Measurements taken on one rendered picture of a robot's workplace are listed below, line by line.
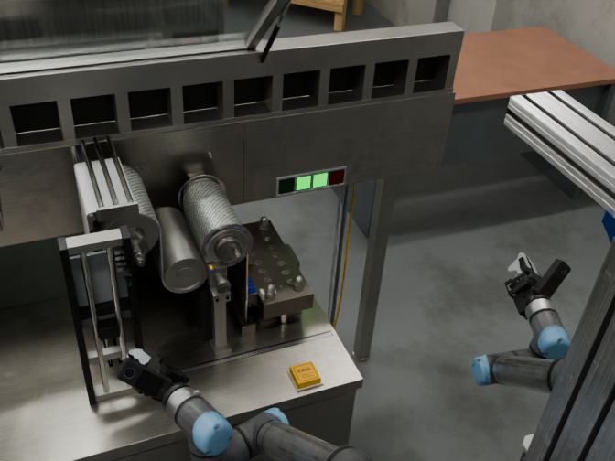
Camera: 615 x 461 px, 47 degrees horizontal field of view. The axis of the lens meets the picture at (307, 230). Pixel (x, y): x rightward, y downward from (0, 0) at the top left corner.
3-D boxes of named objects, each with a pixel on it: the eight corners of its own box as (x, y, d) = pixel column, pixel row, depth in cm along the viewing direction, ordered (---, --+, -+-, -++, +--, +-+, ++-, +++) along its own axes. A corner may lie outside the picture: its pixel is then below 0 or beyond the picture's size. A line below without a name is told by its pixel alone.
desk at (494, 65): (584, 200, 452) (628, 77, 400) (366, 242, 403) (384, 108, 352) (513, 141, 510) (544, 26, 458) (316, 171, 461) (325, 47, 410)
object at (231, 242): (221, 238, 189) (246, 241, 193) (220, 233, 190) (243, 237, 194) (211, 260, 192) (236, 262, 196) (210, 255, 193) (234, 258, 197)
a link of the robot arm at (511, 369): (587, 420, 135) (472, 392, 183) (635, 411, 138) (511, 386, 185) (577, 359, 136) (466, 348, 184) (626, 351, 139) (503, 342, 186)
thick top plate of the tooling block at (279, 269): (264, 319, 212) (264, 305, 208) (224, 241, 241) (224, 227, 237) (312, 307, 217) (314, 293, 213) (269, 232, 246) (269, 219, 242)
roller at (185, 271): (166, 296, 196) (162, 262, 189) (146, 242, 215) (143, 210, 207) (207, 287, 200) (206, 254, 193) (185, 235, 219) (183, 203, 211)
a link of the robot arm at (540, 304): (547, 304, 179) (566, 318, 182) (542, 291, 182) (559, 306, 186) (523, 319, 182) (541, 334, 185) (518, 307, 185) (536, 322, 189)
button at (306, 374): (297, 390, 200) (298, 383, 198) (289, 371, 205) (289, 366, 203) (320, 383, 202) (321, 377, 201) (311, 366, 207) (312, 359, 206)
